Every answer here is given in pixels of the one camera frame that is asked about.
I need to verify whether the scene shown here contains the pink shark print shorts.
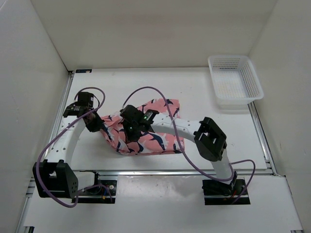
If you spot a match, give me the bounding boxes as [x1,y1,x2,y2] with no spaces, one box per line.
[101,99,182,155]

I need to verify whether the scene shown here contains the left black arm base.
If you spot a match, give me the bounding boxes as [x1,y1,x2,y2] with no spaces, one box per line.
[78,172,118,204]

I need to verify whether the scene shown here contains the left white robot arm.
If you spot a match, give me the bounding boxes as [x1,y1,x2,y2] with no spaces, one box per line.
[33,101,103,201]

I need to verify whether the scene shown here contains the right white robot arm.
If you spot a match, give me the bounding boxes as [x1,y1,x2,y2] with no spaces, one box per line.
[120,105,237,194]

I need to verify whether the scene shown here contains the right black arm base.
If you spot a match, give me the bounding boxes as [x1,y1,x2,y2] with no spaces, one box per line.
[202,172,251,206]

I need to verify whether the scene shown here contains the white plastic mesh basket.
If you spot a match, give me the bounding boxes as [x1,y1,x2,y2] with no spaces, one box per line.
[208,55,264,110]

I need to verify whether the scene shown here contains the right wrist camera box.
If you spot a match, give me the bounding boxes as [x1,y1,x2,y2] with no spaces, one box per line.
[120,105,144,122]

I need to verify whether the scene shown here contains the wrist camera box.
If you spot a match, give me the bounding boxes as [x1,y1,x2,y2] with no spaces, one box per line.
[76,92,94,108]
[120,105,144,122]

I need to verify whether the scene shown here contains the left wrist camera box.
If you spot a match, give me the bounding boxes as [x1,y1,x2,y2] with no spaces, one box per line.
[76,92,94,108]

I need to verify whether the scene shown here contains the front aluminium frame rail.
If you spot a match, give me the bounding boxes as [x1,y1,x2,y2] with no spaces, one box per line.
[97,169,219,178]

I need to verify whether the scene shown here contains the left aluminium frame rail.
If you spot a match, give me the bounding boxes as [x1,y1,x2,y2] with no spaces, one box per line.
[15,70,75,233]

